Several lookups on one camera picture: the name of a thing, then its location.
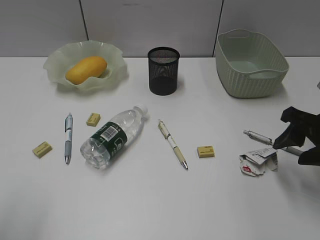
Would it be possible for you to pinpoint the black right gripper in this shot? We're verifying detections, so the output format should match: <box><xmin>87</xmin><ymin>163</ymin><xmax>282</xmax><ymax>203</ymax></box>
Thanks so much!
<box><xmin>272</xmin><ymin>106</ymin><xmax>320</xmax><ymax>166</ymax></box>

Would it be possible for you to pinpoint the silver grey click pen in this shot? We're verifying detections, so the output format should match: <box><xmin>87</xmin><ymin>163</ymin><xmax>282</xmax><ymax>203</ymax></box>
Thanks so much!
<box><xmin>242</xmin><ymin>129</ymin><xmax>305</xmax><ymax>157</ymax></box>

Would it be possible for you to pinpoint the waste paper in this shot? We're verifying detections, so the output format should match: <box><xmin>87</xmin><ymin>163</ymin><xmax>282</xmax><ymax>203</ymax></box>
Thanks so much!
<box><xmin>239</xmin><ymin>148</ymin><xmax>278</xmax><ymax>177</ymax></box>

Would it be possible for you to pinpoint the clear water bottle green label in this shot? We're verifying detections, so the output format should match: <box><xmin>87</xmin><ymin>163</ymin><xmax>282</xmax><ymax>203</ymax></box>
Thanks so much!
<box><xmin>80</xmin><ymin>104</ymin><xmax>148</xmax><ymax>169</ymax></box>

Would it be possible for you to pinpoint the yellow mango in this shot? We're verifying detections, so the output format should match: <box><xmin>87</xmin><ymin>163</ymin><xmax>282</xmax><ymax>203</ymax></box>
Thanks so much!
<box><xmin>65</xmin><ymin>56</ymin><xmax>108</xmax><ymax>85</ymax></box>

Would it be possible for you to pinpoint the blue grey click pen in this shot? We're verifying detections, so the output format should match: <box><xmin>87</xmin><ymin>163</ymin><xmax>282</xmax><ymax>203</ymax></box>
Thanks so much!
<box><xmin>64</xmin><ymin>112</ymin><xmax>73</xmax><ymax>165</ymax></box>

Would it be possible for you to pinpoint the pale green woven basket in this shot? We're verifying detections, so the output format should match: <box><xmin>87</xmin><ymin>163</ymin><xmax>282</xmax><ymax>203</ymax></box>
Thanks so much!
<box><xmin>215</xmin><ymin>29</ymin><xmax>289</xmax><ymax>99</ymax></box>

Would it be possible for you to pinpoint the yellow eraser centre right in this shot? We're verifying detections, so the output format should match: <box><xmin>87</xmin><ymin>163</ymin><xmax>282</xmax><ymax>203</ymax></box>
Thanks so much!
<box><xmin>197</xmin><ymin>145</ymin><xmax>215</xmax><ymax>158</ymax></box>

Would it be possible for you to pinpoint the beige white click pen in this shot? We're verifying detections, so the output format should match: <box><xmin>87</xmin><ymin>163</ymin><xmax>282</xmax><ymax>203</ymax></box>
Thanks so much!
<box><xmin>158</xmin><ymin>119</ymin><xmax>189</xmax><ymax>171</ymax></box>

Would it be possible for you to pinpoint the black mesh pen holder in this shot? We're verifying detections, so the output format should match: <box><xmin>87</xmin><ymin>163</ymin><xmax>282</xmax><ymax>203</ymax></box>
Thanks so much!
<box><xmin>147</xmin><ymin>46</ymin><xmax>180</xmax><ymax>96</ymax></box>

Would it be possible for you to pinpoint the yellow eraser near bowl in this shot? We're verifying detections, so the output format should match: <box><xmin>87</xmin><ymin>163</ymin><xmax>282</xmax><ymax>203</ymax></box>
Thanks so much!
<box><xmin>86</xmin><ymin>112</ymin><xmax>101</xmax><ymax>127</ymax></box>

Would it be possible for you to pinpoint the yellow eraser far left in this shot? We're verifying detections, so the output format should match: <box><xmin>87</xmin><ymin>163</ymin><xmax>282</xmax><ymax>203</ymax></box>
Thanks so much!
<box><xmin>32</xmin><ymin>141</ymin><xmax>53</xmax><ymax>159</ymax></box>

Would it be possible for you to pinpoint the pale green wavy glass bowl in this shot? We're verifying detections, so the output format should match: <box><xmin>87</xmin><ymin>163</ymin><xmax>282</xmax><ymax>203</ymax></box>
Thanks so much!
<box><xmin>43</xmin><ymin>40</ymin><xmax>128</xmax><ymax>96</ymax></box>

